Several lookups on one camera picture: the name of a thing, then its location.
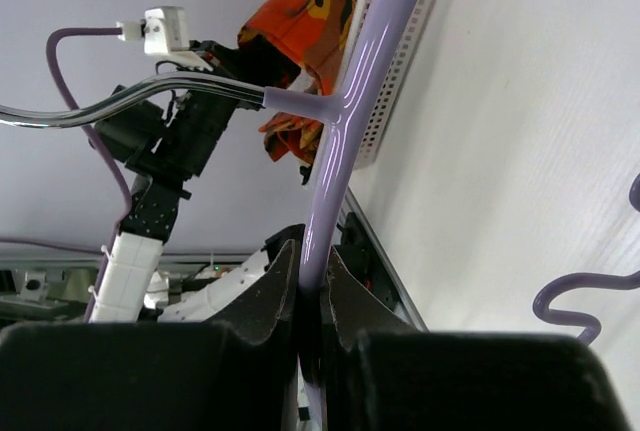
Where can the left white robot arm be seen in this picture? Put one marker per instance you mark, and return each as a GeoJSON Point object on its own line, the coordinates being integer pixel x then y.
{"type": "Point", "coordinates": [167, 147]}

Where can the white plastic basket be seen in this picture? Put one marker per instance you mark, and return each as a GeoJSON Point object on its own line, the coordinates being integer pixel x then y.
{"type": "Point", "coordinates": [395, 76]}

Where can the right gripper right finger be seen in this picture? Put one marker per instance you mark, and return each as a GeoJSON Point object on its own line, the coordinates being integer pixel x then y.
{"type": "Point", "coordinates": [380, 373]}

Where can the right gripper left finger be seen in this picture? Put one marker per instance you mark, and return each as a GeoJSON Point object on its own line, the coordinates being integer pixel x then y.
{"type": "Point", "coordinates": [235, 371]}

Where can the orange camouflage trousers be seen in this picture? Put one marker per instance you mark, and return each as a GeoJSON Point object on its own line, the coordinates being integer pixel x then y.
{"type": "Point", "coordinates": [285, 39]}

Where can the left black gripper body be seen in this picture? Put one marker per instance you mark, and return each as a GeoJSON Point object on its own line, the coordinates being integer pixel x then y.
{"type": "Point", "coordinates": [256, 62]}

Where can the lilac plastic hanger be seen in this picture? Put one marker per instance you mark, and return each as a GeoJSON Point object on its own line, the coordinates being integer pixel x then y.
{"type": "Point", "coordinates": [344, 113]}

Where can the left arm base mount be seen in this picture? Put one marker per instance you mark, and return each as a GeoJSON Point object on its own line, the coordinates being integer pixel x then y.
{"type": "Point", "coordinates": [364, 262]}

